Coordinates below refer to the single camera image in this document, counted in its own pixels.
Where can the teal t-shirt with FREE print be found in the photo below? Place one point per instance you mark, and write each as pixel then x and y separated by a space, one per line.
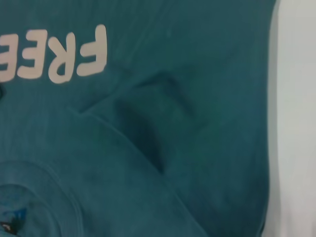
pixel 172 123

